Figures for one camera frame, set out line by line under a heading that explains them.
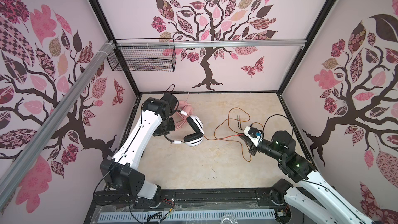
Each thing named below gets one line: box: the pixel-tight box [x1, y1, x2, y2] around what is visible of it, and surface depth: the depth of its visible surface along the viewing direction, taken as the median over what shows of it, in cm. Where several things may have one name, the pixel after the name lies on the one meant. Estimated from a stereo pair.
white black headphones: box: [183, 115, 205, 147], surface depth 75 cm
